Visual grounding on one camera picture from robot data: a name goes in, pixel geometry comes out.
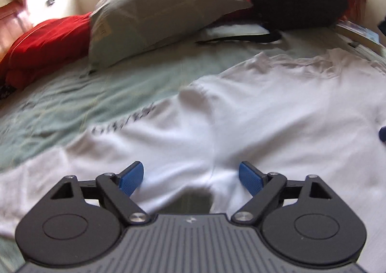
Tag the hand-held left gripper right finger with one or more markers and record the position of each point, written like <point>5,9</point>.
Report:
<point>250,178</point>

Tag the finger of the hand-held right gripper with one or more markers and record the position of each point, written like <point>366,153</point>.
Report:
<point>383,133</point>

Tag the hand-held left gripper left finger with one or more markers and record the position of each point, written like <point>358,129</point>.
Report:
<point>131,178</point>

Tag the white printed t-shirt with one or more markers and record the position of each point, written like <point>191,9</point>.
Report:
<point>271,110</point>

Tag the green checked bed blanket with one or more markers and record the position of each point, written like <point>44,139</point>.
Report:
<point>90,95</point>

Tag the paperback book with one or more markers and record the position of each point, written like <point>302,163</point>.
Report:
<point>359,33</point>

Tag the white folded cloth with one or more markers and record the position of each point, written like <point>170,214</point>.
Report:
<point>235,30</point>

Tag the dark patterned cloth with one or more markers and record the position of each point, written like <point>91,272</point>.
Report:
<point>6,91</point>

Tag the red quilt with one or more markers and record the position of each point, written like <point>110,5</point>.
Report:
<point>45,47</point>

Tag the grey-green pillow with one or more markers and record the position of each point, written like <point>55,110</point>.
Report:
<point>156,13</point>

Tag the wooden headboard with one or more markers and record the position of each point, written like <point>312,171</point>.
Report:
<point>12,22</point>

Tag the wall hook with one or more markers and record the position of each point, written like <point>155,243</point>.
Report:
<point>50,0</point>

